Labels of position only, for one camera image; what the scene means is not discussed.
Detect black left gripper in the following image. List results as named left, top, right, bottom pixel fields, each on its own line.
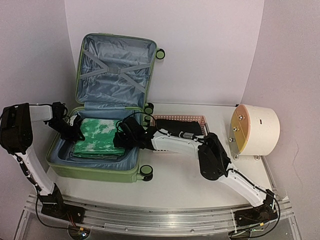
left=48, top=118, right=84, bottom=140

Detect white cylindrical container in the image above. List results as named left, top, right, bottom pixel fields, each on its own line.
left=228, top=104, right=281, bottom=160

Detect curved aluminium rail base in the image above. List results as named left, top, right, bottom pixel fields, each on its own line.
left=14, top=194, right=301, bottom=240

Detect grey folded garment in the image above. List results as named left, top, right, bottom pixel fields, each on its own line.
left=69, top=153, right=125, bottom=162

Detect black camera cable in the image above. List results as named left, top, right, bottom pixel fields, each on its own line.
left=116, top=111, right=161, bottom=133

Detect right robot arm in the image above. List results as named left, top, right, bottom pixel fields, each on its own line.
left=113, top=115, right=281, bottom=227

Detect black garment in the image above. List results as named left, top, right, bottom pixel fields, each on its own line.
left=156, top=119, right=203, bottom=136

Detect green tie-dye garment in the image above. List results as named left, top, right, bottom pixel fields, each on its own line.
left=72, top=118, right=125, bottom=158

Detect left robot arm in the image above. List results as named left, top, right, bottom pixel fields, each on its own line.
left=0, top=102, right=85, bottom=226

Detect pink perforated plastic basket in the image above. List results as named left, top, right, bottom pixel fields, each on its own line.
left=151, top=115, right=208, bottom=158

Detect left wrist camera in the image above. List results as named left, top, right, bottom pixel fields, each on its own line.
left=68, top=114, right=81, bottom=126

